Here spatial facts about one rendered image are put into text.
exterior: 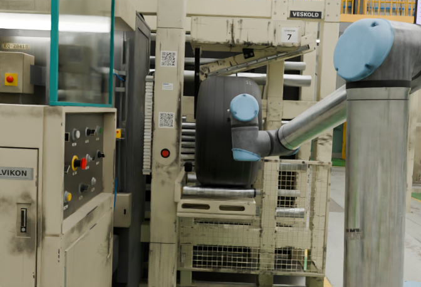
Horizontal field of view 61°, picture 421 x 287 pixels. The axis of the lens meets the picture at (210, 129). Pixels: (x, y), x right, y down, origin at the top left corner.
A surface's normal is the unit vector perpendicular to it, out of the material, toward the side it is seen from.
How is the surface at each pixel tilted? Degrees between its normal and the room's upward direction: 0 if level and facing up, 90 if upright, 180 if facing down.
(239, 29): 90
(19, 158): 90
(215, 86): 41
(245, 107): 78
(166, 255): 90
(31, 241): 90
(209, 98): 55
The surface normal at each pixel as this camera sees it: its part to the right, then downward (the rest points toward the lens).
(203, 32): -0.01, 0.05
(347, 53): -0.91, -0.11
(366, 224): -0.61, 0.05
